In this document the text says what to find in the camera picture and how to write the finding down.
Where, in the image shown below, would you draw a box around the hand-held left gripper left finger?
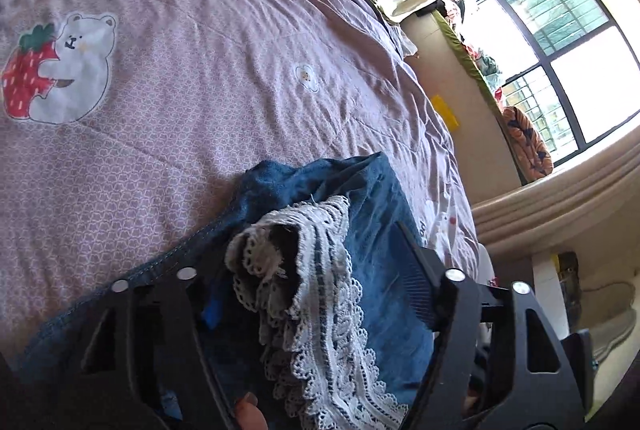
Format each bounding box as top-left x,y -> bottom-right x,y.
75,266 -> 238,430

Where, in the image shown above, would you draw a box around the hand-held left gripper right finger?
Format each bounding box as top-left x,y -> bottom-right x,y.
394,221 -> 587,430

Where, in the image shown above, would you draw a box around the blue denim pants lace trim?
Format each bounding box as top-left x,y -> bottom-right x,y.
20,151 -> 437,430

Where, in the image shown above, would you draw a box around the person's left hand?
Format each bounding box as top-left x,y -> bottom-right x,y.
234,392 -> 269,430

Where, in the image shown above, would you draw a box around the white cabinet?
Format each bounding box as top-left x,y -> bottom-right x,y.
531,253 -> 572,338

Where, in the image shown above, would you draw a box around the yellow plastic object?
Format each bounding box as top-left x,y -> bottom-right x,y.
431,94 -> 462,129

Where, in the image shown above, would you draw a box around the orange patterned blanket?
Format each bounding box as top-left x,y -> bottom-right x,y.
501,105 -> 554,179

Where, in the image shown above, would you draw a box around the purple printed quilt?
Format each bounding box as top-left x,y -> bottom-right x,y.
0,0 -> 493,361

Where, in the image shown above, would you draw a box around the green windowsill cloth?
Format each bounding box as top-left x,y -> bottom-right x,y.
434,8 -> 507,113

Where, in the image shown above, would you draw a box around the clothes on windowsill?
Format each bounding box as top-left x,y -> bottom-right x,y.
440,0 -> 503,104

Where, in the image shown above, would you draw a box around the window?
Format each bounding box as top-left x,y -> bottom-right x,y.
450,0 -> 640,173

